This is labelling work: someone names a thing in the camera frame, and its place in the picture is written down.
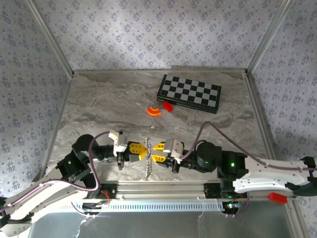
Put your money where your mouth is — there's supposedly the white slotted cable duct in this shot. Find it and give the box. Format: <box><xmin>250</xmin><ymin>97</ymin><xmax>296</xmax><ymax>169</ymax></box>
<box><xmin>59</xmin><ymin>201</ymin><xmax>225</xmax><ymax>213</ymax></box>

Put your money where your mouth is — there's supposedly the red plastic block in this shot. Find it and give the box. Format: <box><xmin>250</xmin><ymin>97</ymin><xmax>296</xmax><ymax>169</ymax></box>
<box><xmin>269</xmin><ymin>192</ymin><xmax>288</xmax><ymax>205</ymax></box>

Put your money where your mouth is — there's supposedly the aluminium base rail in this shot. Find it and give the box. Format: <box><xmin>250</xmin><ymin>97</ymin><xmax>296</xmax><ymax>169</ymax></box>
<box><xmin>81</xmin><ymin>180</ymin><xmax>297</xmax><ymax>202</ymax></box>

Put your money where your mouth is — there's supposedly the orange curved plastic piece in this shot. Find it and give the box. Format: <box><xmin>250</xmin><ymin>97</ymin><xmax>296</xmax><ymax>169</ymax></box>
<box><xmin>146</xmin><ymin>106</ymin><xmax>162</xmax><ymax>117</ymax></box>

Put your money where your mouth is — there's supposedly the aluminium table edge rail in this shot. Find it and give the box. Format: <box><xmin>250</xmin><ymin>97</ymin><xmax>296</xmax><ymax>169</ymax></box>
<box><xmin>244</xmin><ymin>73</ymin><xmax>279</xmax><ymax>162</ymax></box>
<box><xmin>37</xmin><ymin>74</ymin><xmax>75</xmax><ymax>183</ymax></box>

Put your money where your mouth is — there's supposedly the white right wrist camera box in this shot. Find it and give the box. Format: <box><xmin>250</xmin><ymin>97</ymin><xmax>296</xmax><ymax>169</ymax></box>
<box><xmin>164</xmin><ymin>138</ymin><xmax>185</xmax><ymax>164</ymax></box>

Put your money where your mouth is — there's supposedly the aluminium frame post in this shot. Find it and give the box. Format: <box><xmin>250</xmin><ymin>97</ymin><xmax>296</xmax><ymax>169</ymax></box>
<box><xmin>246</xmin><ymin>0</ymin><xmax>295</xmax><ymax>75</ymax></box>
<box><xmin>24</xmin><ymin>0</ymin><xmax>75</xmax><ymax>77</ymax></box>

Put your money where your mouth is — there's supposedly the silver metal chain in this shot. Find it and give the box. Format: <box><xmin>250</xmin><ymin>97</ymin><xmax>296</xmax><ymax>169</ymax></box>
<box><xmin>144</xmin><ymin>137</ymin><xmax>153</xmax><ymax>178</ymax></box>

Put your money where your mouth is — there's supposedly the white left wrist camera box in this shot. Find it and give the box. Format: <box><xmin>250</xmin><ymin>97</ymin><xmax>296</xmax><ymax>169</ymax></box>
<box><xmin>108</xmin><ymin>129</ymin><xmax>127</xmax><ymax>157</ymax></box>

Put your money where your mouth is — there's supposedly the aluminium side frame bar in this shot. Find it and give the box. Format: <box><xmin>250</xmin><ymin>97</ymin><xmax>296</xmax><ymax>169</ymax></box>
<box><xmin>287</xmin><ymin>200</ymin><xmax>310</xmax><ymax>238</ymax></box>

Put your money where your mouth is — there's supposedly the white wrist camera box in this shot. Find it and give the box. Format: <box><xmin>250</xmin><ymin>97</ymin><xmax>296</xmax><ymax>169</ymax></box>
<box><xmin>108</xmin><ymin>129</ymin><xmax>127</xmax><ymax>157</ymax></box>
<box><xmin>164</xmin><ymin>138</ymin><xmax>185</xmax><ymax>164</ymax></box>

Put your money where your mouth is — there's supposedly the black grey folding chessboard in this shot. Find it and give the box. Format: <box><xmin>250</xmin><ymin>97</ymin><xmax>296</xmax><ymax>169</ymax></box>
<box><xmin>156</xmin><ymin>74</ymin><xmax>222</xmax><ymax>115</ymax></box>

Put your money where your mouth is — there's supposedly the grey metal sheet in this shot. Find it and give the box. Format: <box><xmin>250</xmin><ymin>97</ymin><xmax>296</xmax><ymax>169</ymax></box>
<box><xmin>31</xmin><ymin>213</ymin><xmax>295</xmax><ymax>238</ymax></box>

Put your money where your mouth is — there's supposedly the red toy brick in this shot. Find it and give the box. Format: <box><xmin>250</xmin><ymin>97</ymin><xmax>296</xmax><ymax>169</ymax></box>
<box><xmin>162</xmin><ymin>100</ymin><xmax>174</xmax><ymax>113</ymax></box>

